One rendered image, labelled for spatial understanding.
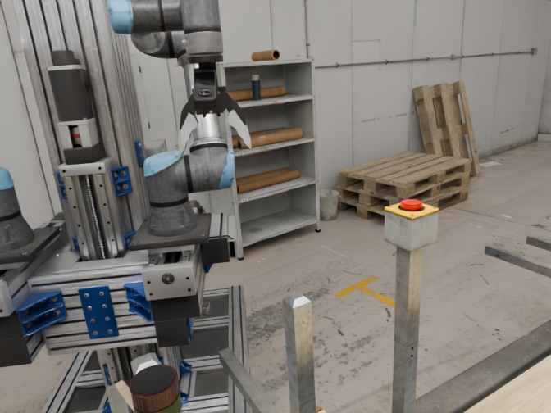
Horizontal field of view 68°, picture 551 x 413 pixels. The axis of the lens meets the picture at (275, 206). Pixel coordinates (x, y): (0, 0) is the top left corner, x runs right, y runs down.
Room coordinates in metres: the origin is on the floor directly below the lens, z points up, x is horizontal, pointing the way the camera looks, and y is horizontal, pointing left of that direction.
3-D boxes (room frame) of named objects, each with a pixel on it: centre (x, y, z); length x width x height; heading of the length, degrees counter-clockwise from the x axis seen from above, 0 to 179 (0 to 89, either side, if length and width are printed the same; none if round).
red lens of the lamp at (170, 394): (0.44, 0.17, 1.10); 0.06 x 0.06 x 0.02
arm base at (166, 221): (1.20, 0.32, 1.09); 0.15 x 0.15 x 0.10
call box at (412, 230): (0.72, -0.25, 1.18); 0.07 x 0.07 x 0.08; 28
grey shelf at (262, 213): (3.53, 0.08, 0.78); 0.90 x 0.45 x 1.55; 125
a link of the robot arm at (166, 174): (1.20, 0.31, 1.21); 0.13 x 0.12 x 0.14; 102
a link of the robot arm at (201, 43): (0.90, 0.12, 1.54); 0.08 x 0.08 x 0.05
